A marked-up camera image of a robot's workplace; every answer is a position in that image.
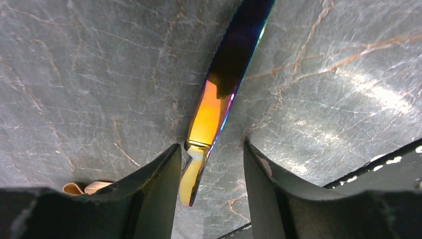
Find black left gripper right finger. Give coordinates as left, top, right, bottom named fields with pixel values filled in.
left=243, top=140, right=422, bottom=239

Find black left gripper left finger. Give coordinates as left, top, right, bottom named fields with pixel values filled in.
left=0, top=143, right=182, bottom=239

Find peach cloth napkin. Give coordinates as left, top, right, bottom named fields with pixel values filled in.
left=62, top=181, right=113, bottom=196

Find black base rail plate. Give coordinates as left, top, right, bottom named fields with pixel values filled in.
left=224, top=140, right=422, bottom=239

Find iridescent rainbow knife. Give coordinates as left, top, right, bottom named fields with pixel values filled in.
left=179, top=0, right=275, bottom=207

